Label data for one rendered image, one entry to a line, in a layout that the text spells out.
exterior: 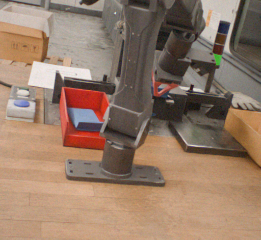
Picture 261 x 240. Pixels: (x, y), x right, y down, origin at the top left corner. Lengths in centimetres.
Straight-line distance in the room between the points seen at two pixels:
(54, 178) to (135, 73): 25
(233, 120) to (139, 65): 53
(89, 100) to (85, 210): 49
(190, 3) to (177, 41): 12
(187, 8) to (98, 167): 38
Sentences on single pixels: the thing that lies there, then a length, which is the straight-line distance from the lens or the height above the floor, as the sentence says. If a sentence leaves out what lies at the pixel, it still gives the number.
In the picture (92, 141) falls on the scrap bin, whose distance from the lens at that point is 93.
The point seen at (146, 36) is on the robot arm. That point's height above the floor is 119.
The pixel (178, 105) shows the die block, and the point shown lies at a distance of 121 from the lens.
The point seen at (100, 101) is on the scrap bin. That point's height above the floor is 93.
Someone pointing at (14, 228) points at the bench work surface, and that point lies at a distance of 67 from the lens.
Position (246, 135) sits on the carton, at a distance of 114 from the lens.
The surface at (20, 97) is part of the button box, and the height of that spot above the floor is 93.
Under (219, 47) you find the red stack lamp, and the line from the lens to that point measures 140.
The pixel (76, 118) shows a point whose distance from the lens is 107.
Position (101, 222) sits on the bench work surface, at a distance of 70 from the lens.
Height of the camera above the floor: 130
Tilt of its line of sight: 18 degrees down
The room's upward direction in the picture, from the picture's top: 12 degrees clockwise
